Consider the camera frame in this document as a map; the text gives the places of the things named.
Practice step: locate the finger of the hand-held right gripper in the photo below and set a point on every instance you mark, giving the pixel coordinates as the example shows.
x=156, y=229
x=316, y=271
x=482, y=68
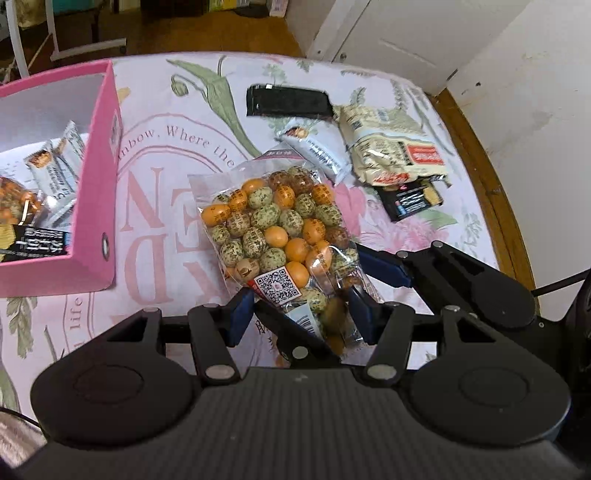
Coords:
x=385, y=267
x=291, y=332

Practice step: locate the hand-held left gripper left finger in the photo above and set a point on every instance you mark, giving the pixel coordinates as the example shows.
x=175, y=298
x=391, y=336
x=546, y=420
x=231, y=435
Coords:
x=240, y=316

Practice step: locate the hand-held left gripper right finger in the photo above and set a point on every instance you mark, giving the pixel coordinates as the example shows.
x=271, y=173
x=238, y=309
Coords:
x=362, y=316

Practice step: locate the clear bag of candy balls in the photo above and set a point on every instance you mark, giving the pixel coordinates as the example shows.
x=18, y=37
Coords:
x=16, y=198
x=268, y=221

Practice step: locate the white snack bar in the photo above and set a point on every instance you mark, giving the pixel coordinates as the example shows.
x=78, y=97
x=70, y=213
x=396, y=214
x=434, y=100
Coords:
x=323, y=152
x=74, y=141
x=46, y=173
x=57, y=211

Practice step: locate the pink cardboard box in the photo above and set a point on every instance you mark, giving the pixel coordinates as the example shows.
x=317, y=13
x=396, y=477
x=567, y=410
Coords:
x=92, y=207

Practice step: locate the black and yellow snack packet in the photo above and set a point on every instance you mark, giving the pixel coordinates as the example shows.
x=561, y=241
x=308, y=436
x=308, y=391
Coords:
x=411, y=201
x=32, y=242

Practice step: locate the beige noodle bag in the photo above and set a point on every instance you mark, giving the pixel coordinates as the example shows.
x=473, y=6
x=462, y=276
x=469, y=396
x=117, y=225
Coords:
x=388, y=138

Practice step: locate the flat black packet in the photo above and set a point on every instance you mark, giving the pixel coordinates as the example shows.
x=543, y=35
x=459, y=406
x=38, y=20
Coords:
x=288, y=101

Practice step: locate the white door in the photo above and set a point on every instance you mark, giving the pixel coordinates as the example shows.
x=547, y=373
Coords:
x=392, y=37

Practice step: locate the wooden rolling side table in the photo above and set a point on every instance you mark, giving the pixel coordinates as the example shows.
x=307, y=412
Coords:
x=87, y=48

